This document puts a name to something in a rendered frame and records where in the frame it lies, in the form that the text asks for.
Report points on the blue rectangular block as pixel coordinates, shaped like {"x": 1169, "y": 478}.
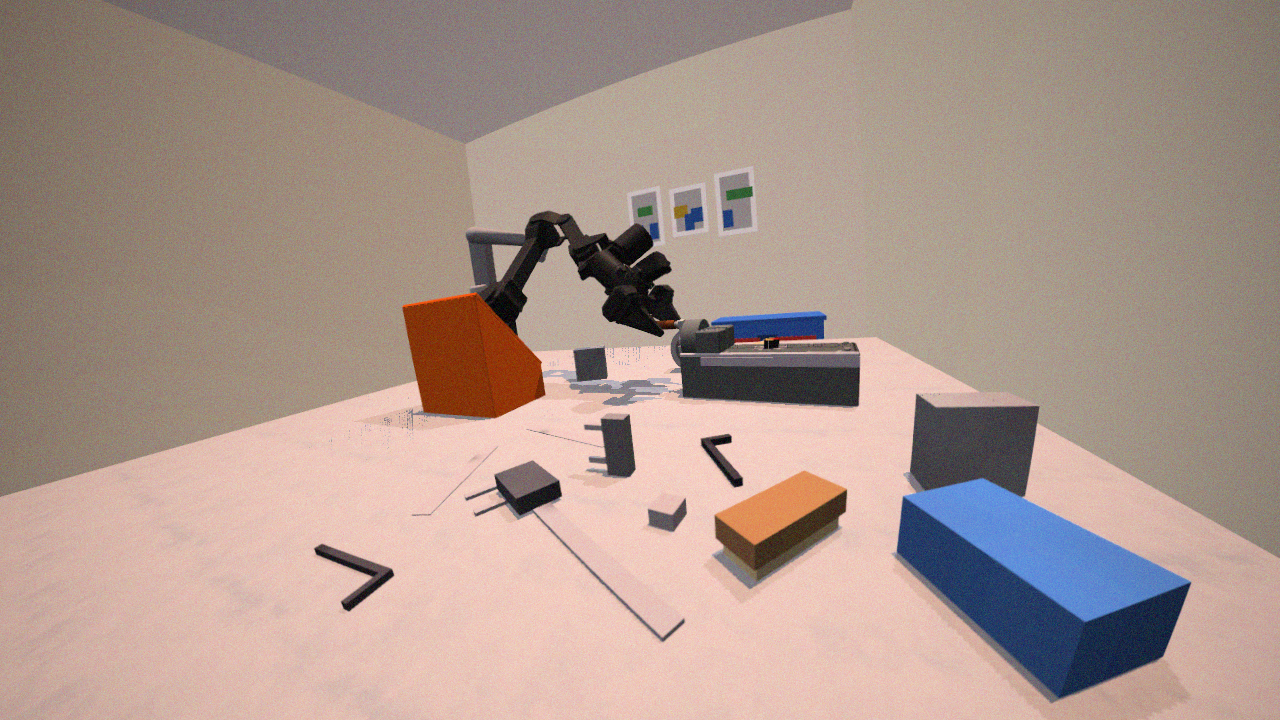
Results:
{"x": 1072, "y": 607}

